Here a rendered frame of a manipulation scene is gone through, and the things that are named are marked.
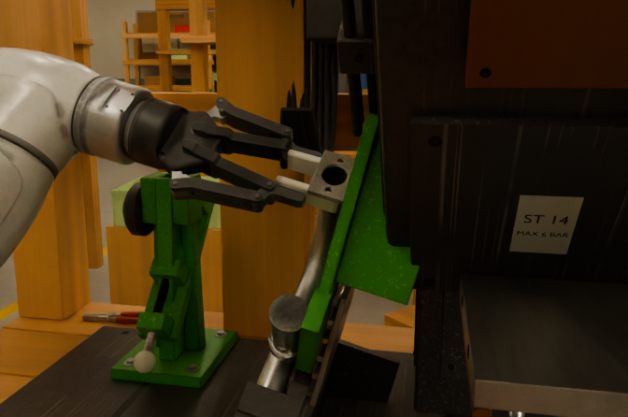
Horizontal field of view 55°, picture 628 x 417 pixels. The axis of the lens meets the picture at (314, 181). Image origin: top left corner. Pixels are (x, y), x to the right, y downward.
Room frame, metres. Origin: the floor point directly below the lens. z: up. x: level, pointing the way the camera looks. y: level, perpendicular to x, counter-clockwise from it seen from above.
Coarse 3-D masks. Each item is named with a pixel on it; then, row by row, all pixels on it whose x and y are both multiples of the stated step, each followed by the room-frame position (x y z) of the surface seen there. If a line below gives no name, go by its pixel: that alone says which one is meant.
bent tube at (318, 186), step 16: (336, 160) 0.62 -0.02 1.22; (352, 160) 0.62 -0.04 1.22; (320, 176) 0.61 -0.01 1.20; (336, 176) 0.63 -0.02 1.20; (320, 192) 0.59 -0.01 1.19; (336, 192) 0.59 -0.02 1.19; (320, 208) 0.65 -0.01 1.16; (320, 224) 0.66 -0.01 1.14; (320, 240) 0.67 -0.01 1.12; (320, 256) 0.67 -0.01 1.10; (304, 272) 0.67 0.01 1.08; (320, 272) 0.66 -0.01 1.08; (304, 288) 0.65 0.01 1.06; (272, 368) 0.58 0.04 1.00; (288, 368) 0.59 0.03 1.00; (272, 384) 0.57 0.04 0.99
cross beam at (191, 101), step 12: (156, 96) 1.05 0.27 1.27; (168, 96) 1.04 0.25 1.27; (180, 96) 1.04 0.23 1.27; (192, 96) 1.04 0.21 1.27; (204, 96) 1.03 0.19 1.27; (216, 96) 1.03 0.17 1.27; (348, 96) 0.98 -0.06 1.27; (192, 108) 1.04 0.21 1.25; (204, 108) 1.03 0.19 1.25; (348, 108) 0.98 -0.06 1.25; (336, 120) 0.99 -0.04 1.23; (348, 120) 0.98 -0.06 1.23; (336, 132) 0.99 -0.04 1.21; (348, 132) 0.98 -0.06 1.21; (336, 144) 0.99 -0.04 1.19; (348, 144) 0.98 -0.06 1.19
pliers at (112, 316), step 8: (112, 312) 1.00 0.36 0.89; (120, 312) 1.00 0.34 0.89; (128, 312) 1.00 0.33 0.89; (136, 312) 1.00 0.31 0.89; (88, 320) 0.99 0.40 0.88; (96, 320) 0.99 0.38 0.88; (104, 320) 0.98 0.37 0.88; (112, 320) 0.98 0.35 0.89; (120, 320) 0.98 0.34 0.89; (128, 320) 0.97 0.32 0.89; (136, 320) 0.97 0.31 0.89
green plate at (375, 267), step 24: (360, 144) 0.51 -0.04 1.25; (360, 168) 0.51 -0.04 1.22; (360, 192) 0.53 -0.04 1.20; (360, 216) 0.52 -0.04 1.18; (384, 216) 0.52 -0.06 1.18; (336, 240) 0.52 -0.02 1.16; (360, 240) 0.52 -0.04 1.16; (384, 240) 0.52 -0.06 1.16; (336, 264) 0.52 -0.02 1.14; (360, 264) 0.52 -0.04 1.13; (384, 264) 0.52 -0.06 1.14; (408, 264) 0.52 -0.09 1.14; (336, 288) 0.60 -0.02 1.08; (360, 288) 0.52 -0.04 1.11; (384, 288) 0.52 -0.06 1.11; (408, 288) 0.52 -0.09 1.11
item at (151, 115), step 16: (144, 112) 0.64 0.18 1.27; (160, 112) 0.64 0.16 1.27; (176, 112) 0.65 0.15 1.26; (192, 112) 0.67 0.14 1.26; (144, 128) 0.63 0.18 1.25; (160, 128) 0.63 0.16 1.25; (176, 128) 0.66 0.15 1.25; (192, 128) 0.66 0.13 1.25; (128, 144) 0.64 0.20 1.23; (144, 144) 0.63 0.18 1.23; (160, 144) 0.63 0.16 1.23; (176, 144) 0.64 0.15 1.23; (208, 144) 0.64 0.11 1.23; (144, 160) 0.64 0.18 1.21; (160, 160) 0.63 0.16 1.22; (176, 160) 0.63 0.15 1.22; (192, 160) 0.63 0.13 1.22
